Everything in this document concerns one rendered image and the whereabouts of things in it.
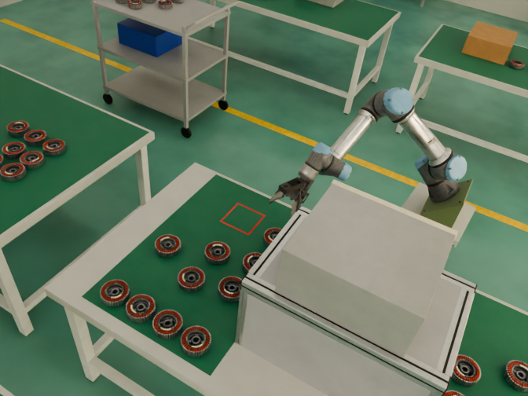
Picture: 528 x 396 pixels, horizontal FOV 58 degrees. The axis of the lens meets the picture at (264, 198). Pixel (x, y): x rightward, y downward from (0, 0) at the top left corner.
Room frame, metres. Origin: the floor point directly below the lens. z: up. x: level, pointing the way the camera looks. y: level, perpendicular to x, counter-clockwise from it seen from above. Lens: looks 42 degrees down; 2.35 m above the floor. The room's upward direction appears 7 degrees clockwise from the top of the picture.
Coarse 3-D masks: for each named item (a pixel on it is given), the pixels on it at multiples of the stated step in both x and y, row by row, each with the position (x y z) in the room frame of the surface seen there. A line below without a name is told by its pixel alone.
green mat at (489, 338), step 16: (480, 304) 1.30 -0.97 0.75; (496, 304) 1.31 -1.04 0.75; (480, 320) 1.21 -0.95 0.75; (496, 320) 1.22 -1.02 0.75; (512, 320) 1.24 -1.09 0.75; (464, 336) 1.12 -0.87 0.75; (480, 336) 1.13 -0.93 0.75; (496, 336) 1.14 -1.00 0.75; (512, 336) 1.15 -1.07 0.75; (464, 352) 1.05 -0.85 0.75; (480, 352) 1.06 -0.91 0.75; (496, 352) 1.07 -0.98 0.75; (512, 352) 1.08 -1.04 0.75; (480, 368) 0.99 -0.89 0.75; (496, 368) 1.00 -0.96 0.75; (480, 384) 0.92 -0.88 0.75; (496, 384) 0.93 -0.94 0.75
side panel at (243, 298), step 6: (240, 294) 0.97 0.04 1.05; (246, 294) 0.96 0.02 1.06; (240, 300) 0.97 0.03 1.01; (246, 300) 0.96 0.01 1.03; (240, 306) 0.97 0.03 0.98; (240, 312) 0.97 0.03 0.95; (240, 318) 0.97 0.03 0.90; (240, 324) 0.97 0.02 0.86; (240, 330) 0.96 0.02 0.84; (240, 336) 0.96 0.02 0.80; (240, 342) 0.96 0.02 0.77
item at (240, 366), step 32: (160, 192) 1.74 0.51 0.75; (192, 192) 1.77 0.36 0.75; (128, 224) 1.50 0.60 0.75; (160, 224) 1.52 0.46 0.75; (96, 256) 1.29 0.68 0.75; (64, 288) 1.11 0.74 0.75; (96, 320) 0.99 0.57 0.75; (160, 352) 0.89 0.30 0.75; (192, 384) 0.80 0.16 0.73; (224, 384) 0.80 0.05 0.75; (256, 384) 0.82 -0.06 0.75; (288, 384) 0.83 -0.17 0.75
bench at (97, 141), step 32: (0, 64) 2.77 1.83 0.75; (0, 96) 2.40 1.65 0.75; (32, 96) 2.45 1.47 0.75; (64, 96) 2.49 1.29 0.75; (0, 128) 2.09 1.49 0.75; (32, 128) 2.13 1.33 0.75; (64, 128) 2.16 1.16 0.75; (96, 128) 2.20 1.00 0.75; (128, 128) 2.24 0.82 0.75; (64, 160) 1.89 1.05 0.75; (96, 160) 1.92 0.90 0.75; (0, 192) 1.59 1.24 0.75; (32, 192) 1.62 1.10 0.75; (64, 192) 1.65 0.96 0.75; (0, 224) 1.40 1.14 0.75; (32, 224) 1.46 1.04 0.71; (0, 256) 1.32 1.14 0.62
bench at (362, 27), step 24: (240, 0) 4.49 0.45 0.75; (264, 0) 4.57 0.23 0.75; (288, 0) 4.65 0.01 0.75; (312, 24) 4.14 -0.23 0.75; (336, 24) 4.20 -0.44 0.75; (360, 24) 4.27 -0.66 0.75; (384, 24) 4.35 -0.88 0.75; (216, 48) 4.61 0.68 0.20; (360, 48) 3.98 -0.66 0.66; (384, 48) 4.68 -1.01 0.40; (288, 72) 4.28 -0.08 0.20
